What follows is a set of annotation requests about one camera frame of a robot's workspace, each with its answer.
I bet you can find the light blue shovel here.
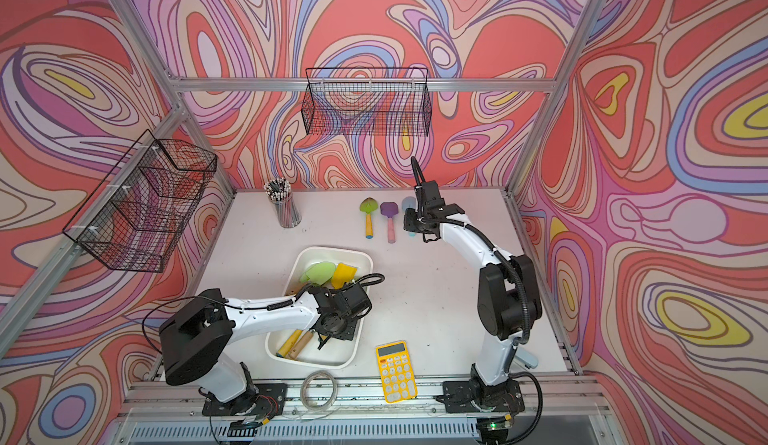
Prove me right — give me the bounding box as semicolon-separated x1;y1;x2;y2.
401;196;418;237

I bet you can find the purple shovel pink handle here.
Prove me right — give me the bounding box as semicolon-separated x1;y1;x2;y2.
379;201;399;244

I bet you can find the green shovel yellow handle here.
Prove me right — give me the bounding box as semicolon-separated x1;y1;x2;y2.
359;197;378;239

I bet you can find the green wooden-handle shovel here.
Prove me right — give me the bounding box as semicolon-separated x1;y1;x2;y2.
300;261;337;286
287;330;315;360

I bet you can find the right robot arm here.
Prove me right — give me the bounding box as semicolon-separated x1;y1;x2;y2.
404;181;543;395

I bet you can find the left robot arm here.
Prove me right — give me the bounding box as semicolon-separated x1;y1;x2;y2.
159;282;372;404

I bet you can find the white storage tray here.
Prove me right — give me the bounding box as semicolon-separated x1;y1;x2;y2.
265;246;374;370

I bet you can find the green shovel in tray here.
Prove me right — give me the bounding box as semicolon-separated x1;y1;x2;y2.
276;329;304;358

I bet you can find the yellow calculator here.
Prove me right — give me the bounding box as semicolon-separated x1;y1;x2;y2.
376;340;418;404

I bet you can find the metal pen cup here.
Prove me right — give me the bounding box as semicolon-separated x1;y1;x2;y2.
264;178;301;229

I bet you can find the coiled grey cable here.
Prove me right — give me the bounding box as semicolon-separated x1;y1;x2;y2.
299;369;339;411

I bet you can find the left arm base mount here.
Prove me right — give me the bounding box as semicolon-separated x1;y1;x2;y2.
202;382;288;421

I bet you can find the black wire basket back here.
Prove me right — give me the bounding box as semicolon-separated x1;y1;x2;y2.
301;66;432;136

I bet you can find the black wire basket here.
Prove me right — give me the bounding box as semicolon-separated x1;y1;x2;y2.
301;66;432;136
62;136;218;273

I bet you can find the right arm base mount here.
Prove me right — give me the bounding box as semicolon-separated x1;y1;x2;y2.
435;379;525;416

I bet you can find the black wire basket left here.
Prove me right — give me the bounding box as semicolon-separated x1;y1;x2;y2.
62;136;218;273

